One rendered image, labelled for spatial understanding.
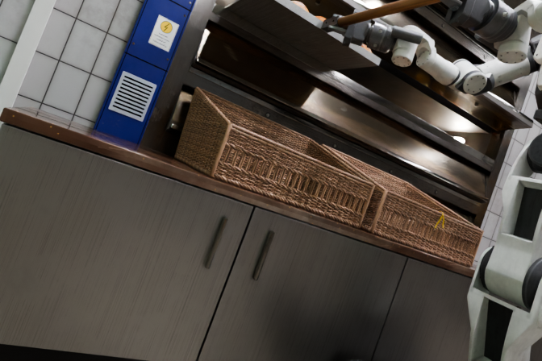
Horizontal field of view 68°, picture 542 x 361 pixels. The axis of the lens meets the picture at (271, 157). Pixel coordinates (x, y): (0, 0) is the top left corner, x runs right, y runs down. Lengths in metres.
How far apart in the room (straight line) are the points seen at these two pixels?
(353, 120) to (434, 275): 0.76
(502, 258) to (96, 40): 1.41
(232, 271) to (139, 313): 0.25
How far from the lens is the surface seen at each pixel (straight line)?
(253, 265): 1.13
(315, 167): 1.21
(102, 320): 1.09
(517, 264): 1.25
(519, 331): 1.25
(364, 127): 1.93
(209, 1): 1.62
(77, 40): 1.52
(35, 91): 1.51
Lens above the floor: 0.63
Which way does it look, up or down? 3 degrees up
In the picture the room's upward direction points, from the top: 21 degrees clockwise
